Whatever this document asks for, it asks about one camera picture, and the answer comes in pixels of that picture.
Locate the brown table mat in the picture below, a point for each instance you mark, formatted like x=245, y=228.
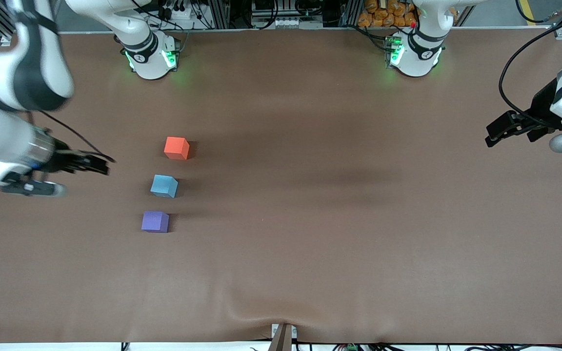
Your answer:
x=310, y=263

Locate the light blue block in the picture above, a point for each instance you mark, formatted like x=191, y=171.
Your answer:
x=164, y=185

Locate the pile of orange objects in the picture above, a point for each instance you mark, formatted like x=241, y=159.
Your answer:
x=383, y=17

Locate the purple block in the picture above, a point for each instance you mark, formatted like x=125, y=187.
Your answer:
x=154, y=222

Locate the green plug connector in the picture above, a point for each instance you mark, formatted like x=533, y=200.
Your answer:
x=351, y=347

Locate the metal table edge clamp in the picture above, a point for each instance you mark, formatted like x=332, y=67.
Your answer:
x=283, y=339

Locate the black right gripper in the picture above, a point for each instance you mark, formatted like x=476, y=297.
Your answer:
x=65, y=161

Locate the white power strip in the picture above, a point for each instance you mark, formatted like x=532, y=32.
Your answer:
x=288, y=23

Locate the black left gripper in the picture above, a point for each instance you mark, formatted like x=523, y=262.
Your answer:
x=543, y=105

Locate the orange block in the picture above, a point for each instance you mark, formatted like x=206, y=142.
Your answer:
x=176, y=147

